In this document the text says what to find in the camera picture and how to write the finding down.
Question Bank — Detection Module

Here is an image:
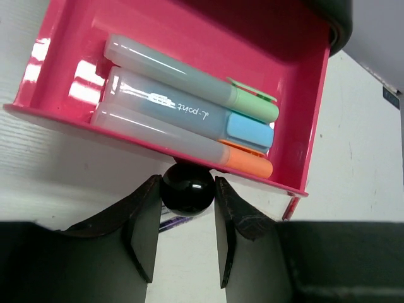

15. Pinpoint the blue highlighter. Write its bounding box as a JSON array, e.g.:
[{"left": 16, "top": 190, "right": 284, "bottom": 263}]
[{"left": 103, "top": 66, "right": 274, "bottom": 154}]

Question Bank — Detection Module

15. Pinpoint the orange highlighter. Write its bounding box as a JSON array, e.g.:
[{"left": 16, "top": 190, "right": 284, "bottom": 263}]
[{"left": 91, "top": 102, "right": 273, "bottom": 179}]

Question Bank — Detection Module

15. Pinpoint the pink top drawer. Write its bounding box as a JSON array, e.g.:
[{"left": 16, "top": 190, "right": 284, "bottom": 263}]
[{"left": 3, "top": 0, "right": 331, "bottom": 218}]

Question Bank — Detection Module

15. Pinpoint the green highlighter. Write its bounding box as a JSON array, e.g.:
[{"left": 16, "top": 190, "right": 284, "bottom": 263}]
[{"left": 104, "top": 34, "right": 279, "bottom": 123}]

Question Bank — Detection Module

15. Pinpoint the blue pen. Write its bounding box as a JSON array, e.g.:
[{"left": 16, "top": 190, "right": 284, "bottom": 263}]
[{"left": 159, "top": 205, "right": 193, "bottom": 233}]

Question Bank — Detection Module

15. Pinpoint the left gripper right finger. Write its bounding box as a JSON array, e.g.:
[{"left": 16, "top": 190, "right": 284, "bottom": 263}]
[{"left": 215, "top": 177, "right": 281, "bottom": 289}]

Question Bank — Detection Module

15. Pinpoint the black drawer cabinet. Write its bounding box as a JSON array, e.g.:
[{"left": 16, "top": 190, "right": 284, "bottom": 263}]
[{"left": 303, "top": 0, "right": 353, "bottom": 57}]

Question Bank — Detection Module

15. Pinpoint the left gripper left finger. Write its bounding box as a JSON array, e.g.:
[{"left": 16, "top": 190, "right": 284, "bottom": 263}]
[{"left": 61, "top": 175, "right": 162, "bottom": 283}]

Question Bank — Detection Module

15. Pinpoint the left blue corner label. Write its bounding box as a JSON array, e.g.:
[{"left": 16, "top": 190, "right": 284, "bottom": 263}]
[{"left": 383, "top": 86, "right": 402, "bottom": 110}]

